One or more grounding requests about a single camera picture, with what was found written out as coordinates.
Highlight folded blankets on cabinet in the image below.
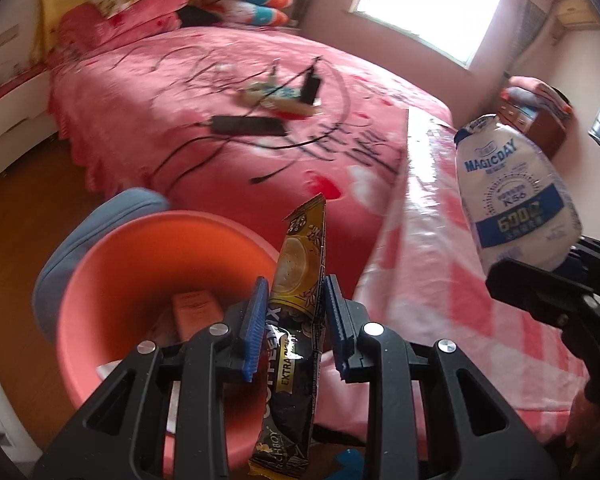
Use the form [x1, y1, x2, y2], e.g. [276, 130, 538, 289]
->
[500, 76, 573, 120]

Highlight right checked curtain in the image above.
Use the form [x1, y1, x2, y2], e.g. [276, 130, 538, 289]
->
[503, 0, 555, 77]

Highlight black cloth on bed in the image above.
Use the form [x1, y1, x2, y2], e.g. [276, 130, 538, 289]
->
[176, 6, 222, 28]

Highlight wooden cabinet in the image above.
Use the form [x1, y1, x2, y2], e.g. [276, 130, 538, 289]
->
[496, 99, 567, 159]

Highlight white Magicday bottle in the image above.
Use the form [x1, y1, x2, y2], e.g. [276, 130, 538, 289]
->
[454, 114, 582, 272]

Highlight blue stool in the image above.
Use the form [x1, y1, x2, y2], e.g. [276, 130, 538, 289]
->
[32, 188, 171, 344]

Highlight white milk carton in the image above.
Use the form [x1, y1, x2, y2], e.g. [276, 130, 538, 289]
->
[172, 290, 224, 341]

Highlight black charging cable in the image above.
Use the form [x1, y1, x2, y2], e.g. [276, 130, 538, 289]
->
[104, 44, 401, 187]

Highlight window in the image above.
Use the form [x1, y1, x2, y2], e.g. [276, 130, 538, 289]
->
[352, 0, 501, 68]

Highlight black charger plug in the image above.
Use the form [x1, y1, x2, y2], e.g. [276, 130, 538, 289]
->
[299, 67, 322, 106]

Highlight black gold coffee sachet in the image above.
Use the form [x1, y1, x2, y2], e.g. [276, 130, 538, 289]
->
[249, 194, 326, 479]

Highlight pink folded quilt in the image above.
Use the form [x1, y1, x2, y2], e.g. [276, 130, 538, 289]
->
[57, 0, 187, 54]

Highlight black smartphone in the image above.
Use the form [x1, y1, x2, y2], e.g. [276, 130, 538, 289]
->
[210, 115, 288, 136]

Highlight power strip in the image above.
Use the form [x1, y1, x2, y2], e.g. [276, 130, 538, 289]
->
[238, 82, 321, 117]

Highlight red checked plastic tablecloth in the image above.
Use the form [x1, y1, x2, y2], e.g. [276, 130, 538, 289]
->
[350, 108, 586, 441]

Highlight right hand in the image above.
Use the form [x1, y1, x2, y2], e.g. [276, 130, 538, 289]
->
[566, 390, 600, 453]

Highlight air conditioner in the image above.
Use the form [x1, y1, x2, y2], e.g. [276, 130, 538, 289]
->
[550, 0, 600, 44]

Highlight orange trash bin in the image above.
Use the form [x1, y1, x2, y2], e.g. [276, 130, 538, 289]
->
[56, 211, 278, 474]

